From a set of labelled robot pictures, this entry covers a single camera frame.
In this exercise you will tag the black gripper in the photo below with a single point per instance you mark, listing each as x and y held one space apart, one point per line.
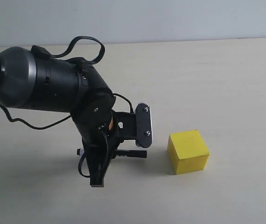
97 168

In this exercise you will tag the black and white marker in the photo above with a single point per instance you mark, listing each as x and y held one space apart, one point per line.
133 153

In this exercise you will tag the yellow cube block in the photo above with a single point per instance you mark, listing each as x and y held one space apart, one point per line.
187 151

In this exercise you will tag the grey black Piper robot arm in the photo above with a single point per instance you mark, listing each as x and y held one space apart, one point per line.
34 80

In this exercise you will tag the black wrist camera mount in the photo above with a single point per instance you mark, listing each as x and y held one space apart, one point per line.
136 126

